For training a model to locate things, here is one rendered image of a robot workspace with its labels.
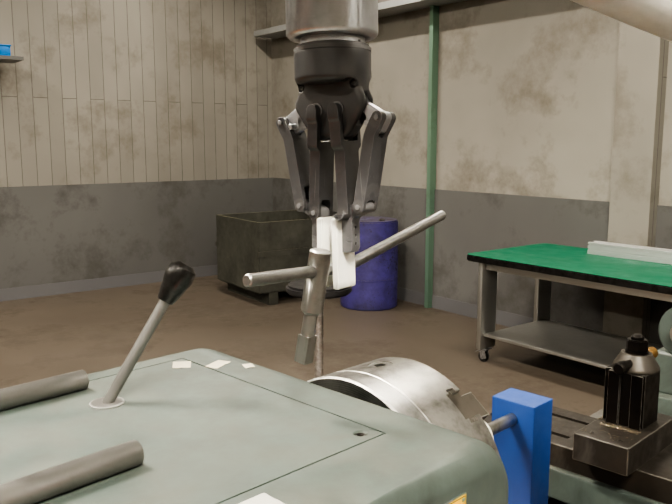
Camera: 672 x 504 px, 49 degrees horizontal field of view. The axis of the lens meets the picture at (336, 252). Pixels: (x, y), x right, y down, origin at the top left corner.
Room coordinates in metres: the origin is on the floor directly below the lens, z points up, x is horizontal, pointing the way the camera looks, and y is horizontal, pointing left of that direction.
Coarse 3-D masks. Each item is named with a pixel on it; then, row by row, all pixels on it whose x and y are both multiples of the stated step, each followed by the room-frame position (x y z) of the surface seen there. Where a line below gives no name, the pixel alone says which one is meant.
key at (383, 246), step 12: (432, 216) 0.86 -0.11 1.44; (444, 216) 0.88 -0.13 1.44; (408, 228) 0.82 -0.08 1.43; (420, 228) 0.84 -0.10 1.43; (384, 240) 0.79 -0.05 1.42; (396, 240) 0.80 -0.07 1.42; (360, 252) 0.76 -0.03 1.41; (372, 252) 0.76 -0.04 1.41; (360, 264) 0.75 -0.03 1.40; (252, 276) 0.62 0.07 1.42; (264, 276) 0.63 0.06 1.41; (276, 276) 0.64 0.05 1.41; (288, 276) 0.66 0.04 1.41; (300, 276) 0.67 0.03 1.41; (312, 276) 0.69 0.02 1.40
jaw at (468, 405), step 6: (450, 396) 0.89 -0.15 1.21; (456, 396) 0.90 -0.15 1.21; (462, 396) 0.93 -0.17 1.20; (468, 396) 0.93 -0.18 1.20; (474, 396) 0.94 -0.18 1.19; (456, 402) 0.89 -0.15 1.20; (462, 402) 0.90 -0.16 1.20; (468, 402) 0.92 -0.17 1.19; (474, 402) 0.93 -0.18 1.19; (462, 408) 0.89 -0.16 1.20; (468, 408) 0.89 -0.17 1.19; (474, 408) 0.92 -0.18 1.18; (480, 408) 0.92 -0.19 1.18; (462, 414) 0.88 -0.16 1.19; (468, 414) 0.88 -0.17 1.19; (474, 414) 0.89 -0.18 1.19; (480, 414) 0.91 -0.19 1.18; (486, 414) 0.92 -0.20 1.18
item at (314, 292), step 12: (312, 252) 0.69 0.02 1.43; (324, 252) 0.69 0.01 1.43; (312, 264) 0.69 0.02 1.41; (324, 264) 0.69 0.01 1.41; (324, 276) 0.69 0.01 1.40; (312, 288) 0.69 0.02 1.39; (324, 288) 0.69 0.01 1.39; (312, 300) 0.69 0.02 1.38; (324, 300) 0.70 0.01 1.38; (312, 312) 0.69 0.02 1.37; (312, 324) 0.70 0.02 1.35; (300, 336) 0.70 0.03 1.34; (312, 336) 0.70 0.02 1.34; (300, 348) 0.70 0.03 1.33; (312, 348) 0.70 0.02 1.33; (300, 360) 0.70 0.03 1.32; (312, 360) 0.70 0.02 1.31
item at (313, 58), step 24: (312, 48) 0.70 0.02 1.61; (336, 48) 0.69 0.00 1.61; (360, 48) 0.70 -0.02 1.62; (312, 72) 0.70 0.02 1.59; (336, 72) 0.69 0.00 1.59; (360, 72) 0.70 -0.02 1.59; (312, 96) 0.73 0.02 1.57; (336, 96) 0.71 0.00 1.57; (360, 96) 0.70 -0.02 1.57; (360, 120) 0.71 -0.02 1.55
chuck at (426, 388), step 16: (352, 368) 0.94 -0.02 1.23; (368, 368) 0.92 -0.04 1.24; (384, 368) 0.92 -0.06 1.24; (400, 368) 0.92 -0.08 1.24; (416, 368) 0.93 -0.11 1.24; (432, 368) 0.94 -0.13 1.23; (400, 384) 0.88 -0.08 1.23; (416, 384) 0.89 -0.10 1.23; (432, 384) 0.90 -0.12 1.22; (448, 384) 0.91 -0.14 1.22; (416, 400) 0.85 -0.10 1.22; (432, 400) 0.86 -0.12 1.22; (448, 400) 0.88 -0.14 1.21; (432, 416) 0.84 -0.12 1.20; (448, 416) 0.85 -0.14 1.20; (480, 416) 0.88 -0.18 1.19; (464, 432) 0.85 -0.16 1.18; (480, 432) 0.86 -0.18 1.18; (496, 448) 0.86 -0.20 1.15
